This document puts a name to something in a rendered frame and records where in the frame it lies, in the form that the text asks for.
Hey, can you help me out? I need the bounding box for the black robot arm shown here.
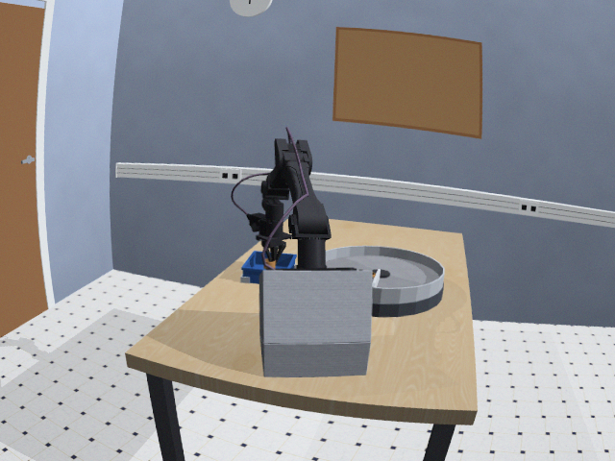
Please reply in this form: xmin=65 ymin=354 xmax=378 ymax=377
xmin=249 ymin=138 xmax=357 ymax=271

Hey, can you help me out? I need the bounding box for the blue crate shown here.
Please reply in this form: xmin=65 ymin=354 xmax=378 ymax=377
xmin=241 ymin=251 xmax=297 ymax=284

